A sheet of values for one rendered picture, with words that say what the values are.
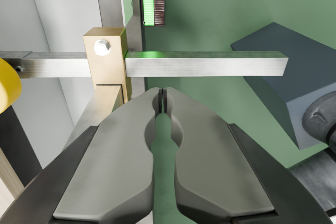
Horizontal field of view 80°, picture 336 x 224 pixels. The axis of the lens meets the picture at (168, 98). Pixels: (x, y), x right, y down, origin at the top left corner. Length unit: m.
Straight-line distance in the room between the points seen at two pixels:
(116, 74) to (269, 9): 1.06
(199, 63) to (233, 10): 0.90
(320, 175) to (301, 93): 0.24
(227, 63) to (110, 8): 0.25
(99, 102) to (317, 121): 0.66
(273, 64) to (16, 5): 0.48
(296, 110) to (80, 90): 0.67
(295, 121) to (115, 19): 0.65
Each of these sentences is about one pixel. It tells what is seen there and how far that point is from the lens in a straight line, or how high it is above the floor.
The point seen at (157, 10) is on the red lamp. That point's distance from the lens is 0.42.
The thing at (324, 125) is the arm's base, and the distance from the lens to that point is 0.77.
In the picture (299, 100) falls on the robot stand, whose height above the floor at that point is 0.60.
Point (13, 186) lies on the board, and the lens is 0.48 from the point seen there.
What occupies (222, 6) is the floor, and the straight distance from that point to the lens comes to 1.17.
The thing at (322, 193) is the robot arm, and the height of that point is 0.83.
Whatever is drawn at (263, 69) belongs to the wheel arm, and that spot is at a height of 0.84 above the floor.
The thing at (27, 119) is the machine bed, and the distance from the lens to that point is 0.51.
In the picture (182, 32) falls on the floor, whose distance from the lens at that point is 1.16.
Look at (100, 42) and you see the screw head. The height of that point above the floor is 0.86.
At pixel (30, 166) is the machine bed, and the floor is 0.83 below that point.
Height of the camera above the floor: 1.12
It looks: 58 degrees down
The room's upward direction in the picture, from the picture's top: 177 degrees clockwise
